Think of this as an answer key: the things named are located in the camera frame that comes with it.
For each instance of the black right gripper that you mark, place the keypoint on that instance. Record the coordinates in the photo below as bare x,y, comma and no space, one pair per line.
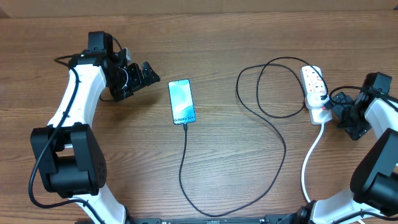
356,130

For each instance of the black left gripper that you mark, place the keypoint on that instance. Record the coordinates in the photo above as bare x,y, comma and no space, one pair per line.
137,81

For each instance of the white power strip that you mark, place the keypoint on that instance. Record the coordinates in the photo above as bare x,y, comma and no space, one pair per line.
314,88

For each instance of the Samsung Galaxy smartphone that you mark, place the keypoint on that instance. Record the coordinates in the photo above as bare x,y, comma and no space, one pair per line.
181,101

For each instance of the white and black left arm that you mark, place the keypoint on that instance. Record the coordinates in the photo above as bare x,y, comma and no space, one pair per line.
70,166

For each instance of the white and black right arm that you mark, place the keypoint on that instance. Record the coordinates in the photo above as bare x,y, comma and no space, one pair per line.
373,186

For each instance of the white charger plug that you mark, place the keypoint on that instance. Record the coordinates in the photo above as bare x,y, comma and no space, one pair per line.
315,100

